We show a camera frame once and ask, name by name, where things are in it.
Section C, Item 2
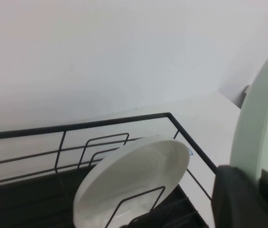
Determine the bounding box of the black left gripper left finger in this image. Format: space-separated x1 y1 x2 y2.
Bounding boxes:
213 165 268 228

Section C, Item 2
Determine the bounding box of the pale green round plate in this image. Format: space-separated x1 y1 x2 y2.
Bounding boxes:
229 42 268 190

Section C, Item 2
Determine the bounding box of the white round plate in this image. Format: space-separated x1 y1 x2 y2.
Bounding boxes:
73 135 191 228

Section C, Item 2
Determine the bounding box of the black plastic drip tray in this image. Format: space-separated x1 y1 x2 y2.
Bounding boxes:
0 163 212 228

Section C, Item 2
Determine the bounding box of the black wire dish rack frame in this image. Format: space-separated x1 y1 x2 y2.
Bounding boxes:
0 113 218 228

